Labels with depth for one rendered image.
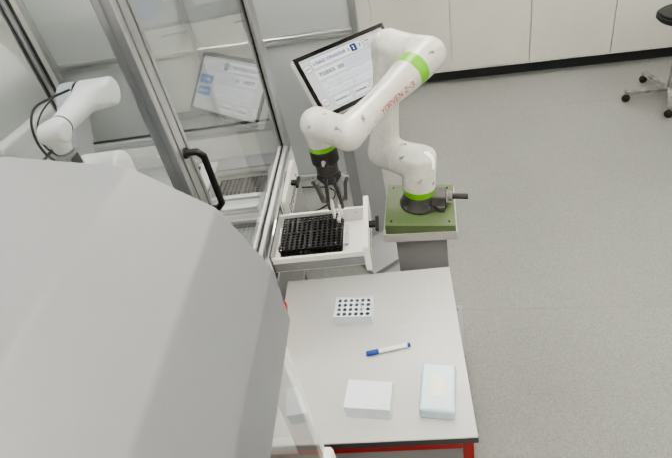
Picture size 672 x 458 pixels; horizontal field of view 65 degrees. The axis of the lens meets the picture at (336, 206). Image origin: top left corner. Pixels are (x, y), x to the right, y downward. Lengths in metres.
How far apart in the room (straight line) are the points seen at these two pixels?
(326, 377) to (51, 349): 1.13
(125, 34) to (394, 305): 1.16
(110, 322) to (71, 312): 0.04
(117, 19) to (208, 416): 0.74
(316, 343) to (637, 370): 1.46
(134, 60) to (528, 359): 2.07
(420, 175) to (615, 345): 1.24
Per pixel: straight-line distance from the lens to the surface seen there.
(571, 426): 2.46
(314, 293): 1.89
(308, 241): 1.89
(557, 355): 2.64
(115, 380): 0.64
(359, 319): 1.75
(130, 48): 1.14
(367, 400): 1.54
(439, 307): 1.78
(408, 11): 4.55
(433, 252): 2.17
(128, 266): 0.73
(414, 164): 1.95
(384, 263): 2.99
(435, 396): 1.54
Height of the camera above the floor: 2.11
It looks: 37 degrees down
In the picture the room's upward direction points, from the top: 13 degrees counter-clockwise
